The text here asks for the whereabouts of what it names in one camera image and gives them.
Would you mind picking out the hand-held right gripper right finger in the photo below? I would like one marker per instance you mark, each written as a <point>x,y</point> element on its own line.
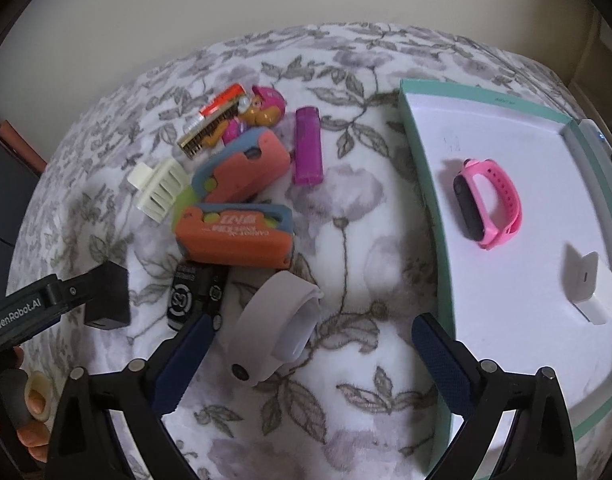
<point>443,365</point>

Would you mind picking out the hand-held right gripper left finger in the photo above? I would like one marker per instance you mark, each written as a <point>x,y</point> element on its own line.
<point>181,365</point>

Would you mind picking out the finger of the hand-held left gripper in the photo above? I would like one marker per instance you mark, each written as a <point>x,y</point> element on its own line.
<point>78,287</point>

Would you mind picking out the black square block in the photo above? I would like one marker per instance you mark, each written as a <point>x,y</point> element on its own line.
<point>111,295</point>

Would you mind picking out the black toy car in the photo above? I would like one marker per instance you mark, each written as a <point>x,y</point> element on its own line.
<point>191,292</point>

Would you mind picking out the white silicone wristband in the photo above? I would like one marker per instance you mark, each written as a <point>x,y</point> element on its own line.
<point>263,320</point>

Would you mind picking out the cream hair claw clip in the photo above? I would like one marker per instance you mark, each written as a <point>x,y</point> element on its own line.
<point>158,190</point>

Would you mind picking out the orange carrot knife white print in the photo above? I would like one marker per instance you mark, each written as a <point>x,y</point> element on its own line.
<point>231,237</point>

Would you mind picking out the orange carrot knife green blade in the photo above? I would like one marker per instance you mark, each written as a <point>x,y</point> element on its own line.
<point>251,170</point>

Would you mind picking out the teal box lid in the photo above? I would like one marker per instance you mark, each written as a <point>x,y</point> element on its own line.
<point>486,135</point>

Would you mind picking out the purple lighter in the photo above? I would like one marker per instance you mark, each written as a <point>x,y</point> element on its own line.
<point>308,150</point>

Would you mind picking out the person's left hand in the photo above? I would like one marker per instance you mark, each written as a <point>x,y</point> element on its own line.
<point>33,440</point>

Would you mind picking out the dark furniture panel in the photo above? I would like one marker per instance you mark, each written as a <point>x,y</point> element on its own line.
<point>6,185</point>

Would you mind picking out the floral printed blanket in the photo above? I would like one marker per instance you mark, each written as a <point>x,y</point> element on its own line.
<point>361,270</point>

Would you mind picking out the pink smart watch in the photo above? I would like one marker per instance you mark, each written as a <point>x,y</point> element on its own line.
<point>468,205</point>

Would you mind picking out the white charger plug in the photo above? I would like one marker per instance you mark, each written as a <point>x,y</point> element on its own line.
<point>581,275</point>

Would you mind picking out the orange gold candy packet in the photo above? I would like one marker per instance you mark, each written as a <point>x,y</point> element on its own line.
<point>203,135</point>

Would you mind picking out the pink toy figure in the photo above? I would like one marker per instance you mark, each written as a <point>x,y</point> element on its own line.
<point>266,105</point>

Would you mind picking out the white power bank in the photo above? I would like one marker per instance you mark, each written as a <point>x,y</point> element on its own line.
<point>593,135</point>

